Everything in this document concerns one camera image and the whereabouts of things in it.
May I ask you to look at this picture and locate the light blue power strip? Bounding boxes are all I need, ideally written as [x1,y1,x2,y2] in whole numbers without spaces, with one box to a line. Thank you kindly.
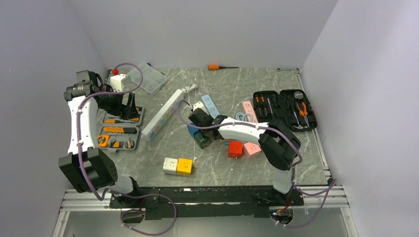
[200,94,254,122]

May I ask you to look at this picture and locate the orange handled screwdriver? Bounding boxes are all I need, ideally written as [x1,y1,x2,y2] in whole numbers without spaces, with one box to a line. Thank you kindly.
[208,65,238,71]

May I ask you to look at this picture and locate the pink power strip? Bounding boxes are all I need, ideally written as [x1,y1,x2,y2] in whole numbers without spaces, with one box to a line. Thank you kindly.
[242,101,258,123]

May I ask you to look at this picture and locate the dark green cube socket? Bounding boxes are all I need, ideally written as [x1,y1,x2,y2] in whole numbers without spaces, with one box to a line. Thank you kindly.
[194,131,211,149]

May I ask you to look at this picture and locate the blue cube socket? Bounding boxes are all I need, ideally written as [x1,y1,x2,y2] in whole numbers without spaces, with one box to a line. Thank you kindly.
[187,126,200,141]

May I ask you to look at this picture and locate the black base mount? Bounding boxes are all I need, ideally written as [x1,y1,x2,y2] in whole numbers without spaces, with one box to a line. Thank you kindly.
[109,185,304,220]

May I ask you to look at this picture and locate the grey tool tray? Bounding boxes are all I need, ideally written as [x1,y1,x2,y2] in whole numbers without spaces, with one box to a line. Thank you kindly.
[97,106,144,153]

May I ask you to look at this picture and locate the red cube socket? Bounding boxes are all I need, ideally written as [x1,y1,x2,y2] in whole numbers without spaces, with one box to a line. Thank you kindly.
[227,141,243,159]

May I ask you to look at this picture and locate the clear plastic organizer box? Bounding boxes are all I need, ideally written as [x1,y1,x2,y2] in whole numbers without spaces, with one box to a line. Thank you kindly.
[127,62,167,93]

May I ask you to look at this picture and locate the blue red pen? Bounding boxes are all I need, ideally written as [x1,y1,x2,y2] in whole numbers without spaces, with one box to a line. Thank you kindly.
[95,75,108,109]

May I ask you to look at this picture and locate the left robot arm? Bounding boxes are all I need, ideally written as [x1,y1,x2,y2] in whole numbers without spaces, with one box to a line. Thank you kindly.
[59,70,142,207]

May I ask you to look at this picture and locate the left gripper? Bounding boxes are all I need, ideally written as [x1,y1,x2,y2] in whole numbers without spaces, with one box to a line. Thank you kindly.
[97,86,139,119]

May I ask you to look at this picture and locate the black tool case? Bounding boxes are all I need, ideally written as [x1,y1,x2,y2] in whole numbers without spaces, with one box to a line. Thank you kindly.
[252,89,318,132]

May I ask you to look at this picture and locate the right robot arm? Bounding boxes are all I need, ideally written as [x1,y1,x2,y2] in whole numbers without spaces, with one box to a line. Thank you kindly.
[188,109,301,205]

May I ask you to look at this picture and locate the white power strip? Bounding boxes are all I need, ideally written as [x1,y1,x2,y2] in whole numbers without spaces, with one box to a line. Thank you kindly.
[141,83,198,142]

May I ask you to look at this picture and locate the white cube socket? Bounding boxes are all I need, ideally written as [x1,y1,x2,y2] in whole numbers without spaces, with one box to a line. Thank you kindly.
[163,158,178,175]

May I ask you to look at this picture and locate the yellow cube socket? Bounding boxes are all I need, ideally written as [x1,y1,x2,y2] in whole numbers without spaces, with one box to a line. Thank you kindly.
[176,158,193,176]

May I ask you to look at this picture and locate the pink cube socket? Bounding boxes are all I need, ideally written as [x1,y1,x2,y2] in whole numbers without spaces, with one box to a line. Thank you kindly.
[243,142,261,159]

